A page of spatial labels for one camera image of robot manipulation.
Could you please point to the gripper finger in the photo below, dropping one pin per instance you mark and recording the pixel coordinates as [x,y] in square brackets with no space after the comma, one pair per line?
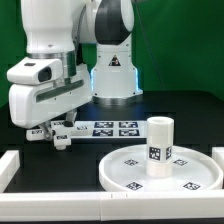
[70,118]
[47,131]

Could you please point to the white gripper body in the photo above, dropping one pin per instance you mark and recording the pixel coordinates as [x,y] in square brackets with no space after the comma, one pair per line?
[34,105]

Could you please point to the white cross-shaped table base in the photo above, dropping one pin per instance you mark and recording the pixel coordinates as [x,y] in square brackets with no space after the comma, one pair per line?
[62,136]

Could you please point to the white round table top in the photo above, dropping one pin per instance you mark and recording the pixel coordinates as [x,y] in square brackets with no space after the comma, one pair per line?
[125,170]

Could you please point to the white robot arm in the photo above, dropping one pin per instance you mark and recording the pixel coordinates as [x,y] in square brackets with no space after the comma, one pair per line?
[77,51]

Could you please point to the white marker sheet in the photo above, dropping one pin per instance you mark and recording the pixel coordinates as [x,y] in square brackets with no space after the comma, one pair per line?
[110,129]

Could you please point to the white left fence block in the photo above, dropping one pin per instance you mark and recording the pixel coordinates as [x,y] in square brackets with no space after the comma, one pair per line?
[9,165]

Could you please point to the white front fence bar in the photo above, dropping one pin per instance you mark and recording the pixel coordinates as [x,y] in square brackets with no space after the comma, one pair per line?
[108,206]

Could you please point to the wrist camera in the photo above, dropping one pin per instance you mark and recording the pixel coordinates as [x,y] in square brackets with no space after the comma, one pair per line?
[35,71]

